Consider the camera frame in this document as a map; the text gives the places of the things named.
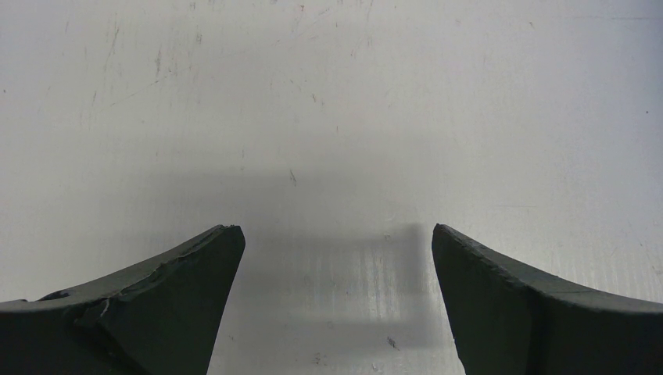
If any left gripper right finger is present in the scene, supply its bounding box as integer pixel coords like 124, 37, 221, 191
432, 224, 662, 374

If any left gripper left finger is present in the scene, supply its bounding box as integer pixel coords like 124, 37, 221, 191
1, 226, 245, 374

